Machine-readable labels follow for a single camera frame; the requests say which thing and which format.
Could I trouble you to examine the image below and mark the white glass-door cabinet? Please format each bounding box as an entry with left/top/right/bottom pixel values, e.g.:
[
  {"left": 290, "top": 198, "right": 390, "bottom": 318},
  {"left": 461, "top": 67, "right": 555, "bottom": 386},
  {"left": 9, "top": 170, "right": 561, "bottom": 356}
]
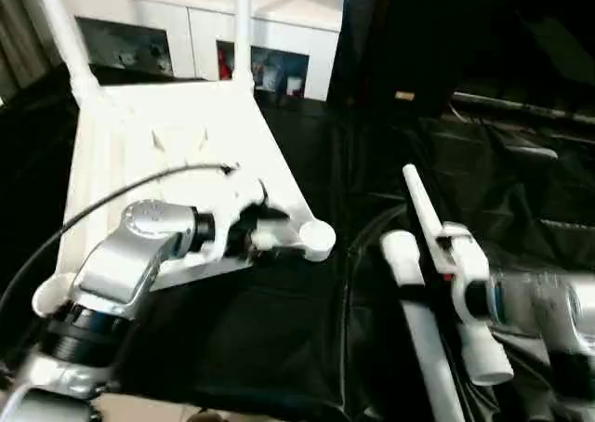
[{"left": 56, "top": 0, "right": 345, "bottom": 102}]

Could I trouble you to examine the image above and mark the white plastic table leg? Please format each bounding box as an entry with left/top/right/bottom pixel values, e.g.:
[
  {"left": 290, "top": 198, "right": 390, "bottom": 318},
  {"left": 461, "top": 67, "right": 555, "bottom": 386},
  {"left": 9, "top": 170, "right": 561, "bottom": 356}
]
[
  {"left": 379, "top": 230, "right": 468, "bottom": 422},
  {"left": 35, "top": 0, "right": 101, "bottom": 102},
  {"left": 232, "top": 0, "right": 258, "bottom": 93},
  {"left": 402, "top": 164, "right": 515, "bottom": 387}
]

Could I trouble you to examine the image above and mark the dark metal rod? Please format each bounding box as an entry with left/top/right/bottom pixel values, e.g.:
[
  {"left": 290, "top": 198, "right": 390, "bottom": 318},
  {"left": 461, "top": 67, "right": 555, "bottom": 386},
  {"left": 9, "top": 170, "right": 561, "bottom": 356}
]
[{"left": 451, "top": 92, "right": 595, "bottom": 125}]

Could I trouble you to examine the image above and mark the white plastic table top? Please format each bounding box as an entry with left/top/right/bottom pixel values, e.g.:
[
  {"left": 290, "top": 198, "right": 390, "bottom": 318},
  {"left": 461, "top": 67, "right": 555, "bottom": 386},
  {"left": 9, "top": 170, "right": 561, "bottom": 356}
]
[{"left": 31, "top": 76, "right": 337, "bottom": 319}]

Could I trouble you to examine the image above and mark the dark grey curtain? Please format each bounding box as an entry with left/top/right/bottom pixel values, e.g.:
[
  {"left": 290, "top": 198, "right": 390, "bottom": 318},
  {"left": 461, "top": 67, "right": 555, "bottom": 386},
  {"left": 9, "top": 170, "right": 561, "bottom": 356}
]
[{"left": 0, "top": 0, "right": 57, "bottom": 93}]

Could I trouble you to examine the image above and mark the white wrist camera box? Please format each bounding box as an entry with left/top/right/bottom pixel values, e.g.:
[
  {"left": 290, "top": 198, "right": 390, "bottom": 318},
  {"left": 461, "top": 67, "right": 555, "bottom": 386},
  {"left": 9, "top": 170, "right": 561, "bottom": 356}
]
[
  {"left": 186, "top": 166, "right": 268, "bottom": 267},
  {"left": 435, "top": 220, "right": 492, "bottom": 323}
]

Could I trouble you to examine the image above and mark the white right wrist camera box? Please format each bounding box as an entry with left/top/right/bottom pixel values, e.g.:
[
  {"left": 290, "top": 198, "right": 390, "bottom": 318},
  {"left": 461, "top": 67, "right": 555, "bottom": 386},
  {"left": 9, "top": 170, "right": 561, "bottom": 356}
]
[{"left": 435, "top": 220, "right": 492, "bottom": 323}]

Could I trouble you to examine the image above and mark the black work mat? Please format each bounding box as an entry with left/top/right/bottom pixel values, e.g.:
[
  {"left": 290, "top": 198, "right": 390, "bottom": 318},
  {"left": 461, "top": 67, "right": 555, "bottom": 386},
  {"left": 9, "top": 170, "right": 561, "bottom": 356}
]
[{"left": 0, "top": 64, "right": 595, "bottom": 422}]

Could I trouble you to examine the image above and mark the dark robot foot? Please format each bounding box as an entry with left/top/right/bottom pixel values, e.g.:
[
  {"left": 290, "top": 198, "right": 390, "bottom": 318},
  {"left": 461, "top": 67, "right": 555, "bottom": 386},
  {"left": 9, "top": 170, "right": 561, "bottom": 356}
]
[{"left": 186, "top": 409, "right": 235, "bottom": 422}]

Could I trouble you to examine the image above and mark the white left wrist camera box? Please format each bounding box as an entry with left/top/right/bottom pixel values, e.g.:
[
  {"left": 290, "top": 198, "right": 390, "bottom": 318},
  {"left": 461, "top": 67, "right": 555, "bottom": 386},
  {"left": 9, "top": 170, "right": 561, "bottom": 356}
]
[{"left": 186, "top": 166, "right": 268, "bottom": 267}]

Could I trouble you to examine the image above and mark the white bottle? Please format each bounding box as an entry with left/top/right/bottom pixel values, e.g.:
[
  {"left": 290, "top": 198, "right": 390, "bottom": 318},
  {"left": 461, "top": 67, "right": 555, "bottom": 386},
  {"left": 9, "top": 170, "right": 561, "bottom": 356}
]
[{"left": 260, "top": 59, "right": 282, "bottom": 90}]

